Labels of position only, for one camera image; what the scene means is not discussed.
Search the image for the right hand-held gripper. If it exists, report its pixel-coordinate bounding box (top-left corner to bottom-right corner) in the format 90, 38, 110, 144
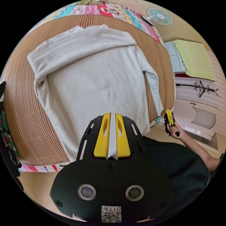
163, 109, 180, 137

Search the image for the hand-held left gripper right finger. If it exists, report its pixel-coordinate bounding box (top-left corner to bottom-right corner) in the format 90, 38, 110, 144
115, 113, 131, 160

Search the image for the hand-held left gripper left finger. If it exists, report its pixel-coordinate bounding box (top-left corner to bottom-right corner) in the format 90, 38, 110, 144
93, 113, 111, 160

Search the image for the white long sleeve shirt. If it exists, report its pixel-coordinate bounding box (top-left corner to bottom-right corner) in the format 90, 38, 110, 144
27, 24, 164, 163

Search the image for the person's right forearm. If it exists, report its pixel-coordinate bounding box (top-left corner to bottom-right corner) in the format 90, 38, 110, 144
182, 133, 225, 173

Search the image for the person's right hand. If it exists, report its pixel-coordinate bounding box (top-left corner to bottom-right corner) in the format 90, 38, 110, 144
169, 122, 188, 141

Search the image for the black coat rack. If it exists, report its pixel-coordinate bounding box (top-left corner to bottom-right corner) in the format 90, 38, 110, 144
175, 80, 220, 98

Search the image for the person's body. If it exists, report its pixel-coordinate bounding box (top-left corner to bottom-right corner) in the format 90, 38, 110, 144
142, 136, 211, 215

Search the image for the light blue cupboard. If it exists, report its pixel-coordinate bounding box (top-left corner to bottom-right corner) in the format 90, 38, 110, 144
164, 41, 188, 75

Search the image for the yellow-green towel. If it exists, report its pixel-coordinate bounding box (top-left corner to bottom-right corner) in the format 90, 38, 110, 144
172, 39, 216, 82

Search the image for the pile of clothes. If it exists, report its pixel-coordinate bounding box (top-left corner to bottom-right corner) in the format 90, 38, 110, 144
0, 81, 24, 177

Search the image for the light blue electric fan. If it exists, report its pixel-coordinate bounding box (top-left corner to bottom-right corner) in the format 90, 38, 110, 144
146, 7, 174, 26

